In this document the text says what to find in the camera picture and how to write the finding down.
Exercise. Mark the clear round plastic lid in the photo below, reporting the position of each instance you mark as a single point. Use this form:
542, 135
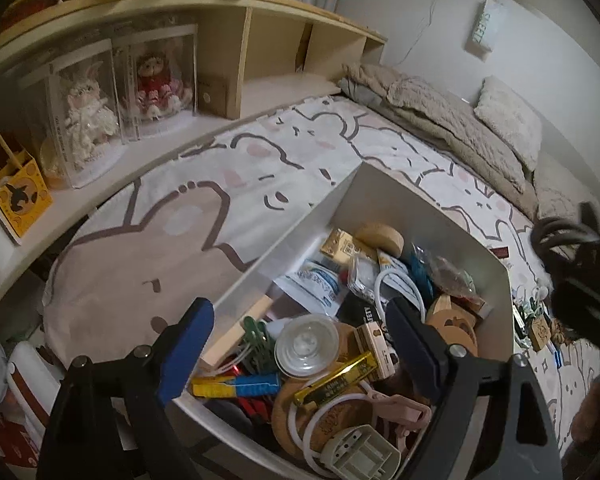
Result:
306, 345

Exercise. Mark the gold foil packet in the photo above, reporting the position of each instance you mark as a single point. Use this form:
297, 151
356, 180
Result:
335, 380

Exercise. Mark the wooden stick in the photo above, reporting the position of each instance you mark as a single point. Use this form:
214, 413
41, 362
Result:
2, 137

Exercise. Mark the white red container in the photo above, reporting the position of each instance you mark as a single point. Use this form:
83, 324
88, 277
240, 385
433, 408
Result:
32, 385

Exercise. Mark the small beige carton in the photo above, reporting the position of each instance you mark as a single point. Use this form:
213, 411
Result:
375, 352

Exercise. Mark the red dress doll case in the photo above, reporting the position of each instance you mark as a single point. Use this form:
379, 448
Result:
155, 85

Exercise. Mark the black packet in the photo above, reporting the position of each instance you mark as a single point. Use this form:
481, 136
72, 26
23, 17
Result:
357, 310

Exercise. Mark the engraved wooden square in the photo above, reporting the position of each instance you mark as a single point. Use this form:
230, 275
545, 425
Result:
540, 332

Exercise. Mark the clear bag brown contents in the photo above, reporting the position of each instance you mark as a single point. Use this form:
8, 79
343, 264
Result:
445, 275

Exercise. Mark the red printed box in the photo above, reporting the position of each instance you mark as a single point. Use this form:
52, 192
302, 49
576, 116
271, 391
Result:
7, 440

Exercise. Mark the beige fluffy blanket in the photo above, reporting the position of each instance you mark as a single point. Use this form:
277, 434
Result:
430, 110

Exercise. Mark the white wall sign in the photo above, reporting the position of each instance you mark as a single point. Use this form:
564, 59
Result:
484, 25

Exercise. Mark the wooden shelf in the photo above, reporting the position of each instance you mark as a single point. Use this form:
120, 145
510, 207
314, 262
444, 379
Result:
280, 45

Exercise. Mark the person's right forearm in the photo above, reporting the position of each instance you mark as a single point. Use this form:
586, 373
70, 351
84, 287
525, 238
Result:
592, 410

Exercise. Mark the wooden cat coaster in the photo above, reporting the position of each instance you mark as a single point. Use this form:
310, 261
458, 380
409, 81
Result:
450, 322

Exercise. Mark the yellow cardboard box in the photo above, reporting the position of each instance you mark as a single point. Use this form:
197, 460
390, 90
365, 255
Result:
20, 195

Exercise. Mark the white storage box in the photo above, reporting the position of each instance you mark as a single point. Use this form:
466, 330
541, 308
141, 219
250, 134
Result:
380, 195

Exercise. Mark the white blue sachet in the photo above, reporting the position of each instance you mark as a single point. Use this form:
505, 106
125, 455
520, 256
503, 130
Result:
315, 285

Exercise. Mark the grey plug adapter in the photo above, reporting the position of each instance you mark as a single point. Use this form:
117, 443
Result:
365, 455

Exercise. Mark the wooden block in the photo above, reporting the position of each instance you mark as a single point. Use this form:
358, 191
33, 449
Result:
235, 332

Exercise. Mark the cream fluffy pillow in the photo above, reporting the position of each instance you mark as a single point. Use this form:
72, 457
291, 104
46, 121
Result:
510, 115

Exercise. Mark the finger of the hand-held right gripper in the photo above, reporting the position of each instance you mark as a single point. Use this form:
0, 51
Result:
590, 310
592, 240

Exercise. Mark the white bunny doll case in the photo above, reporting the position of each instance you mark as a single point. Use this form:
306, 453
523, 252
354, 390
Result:
85, 115

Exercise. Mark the oval wooden box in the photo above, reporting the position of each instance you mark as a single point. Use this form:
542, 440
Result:
380, 240

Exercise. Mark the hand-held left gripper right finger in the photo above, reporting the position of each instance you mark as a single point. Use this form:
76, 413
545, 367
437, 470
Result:
412, 355

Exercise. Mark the yellow snack packet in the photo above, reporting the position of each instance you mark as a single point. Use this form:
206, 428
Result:
342, 247

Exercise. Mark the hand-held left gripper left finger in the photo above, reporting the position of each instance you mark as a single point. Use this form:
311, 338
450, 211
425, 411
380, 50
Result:
187, 355

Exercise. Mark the pink plastic item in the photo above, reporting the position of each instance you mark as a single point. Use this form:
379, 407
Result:
400, 420

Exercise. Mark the brown cardboard box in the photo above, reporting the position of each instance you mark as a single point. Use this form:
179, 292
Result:
219, 97

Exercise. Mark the cork coaster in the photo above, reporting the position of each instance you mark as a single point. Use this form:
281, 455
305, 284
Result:
330, 420

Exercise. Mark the printed bed sheet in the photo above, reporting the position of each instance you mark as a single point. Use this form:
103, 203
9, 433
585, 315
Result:
180, 200

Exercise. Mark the yellow blue packet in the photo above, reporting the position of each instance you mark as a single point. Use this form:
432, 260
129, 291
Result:
235, 387

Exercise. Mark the beige fluffy pillow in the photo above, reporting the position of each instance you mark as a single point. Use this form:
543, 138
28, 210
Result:
560, 190

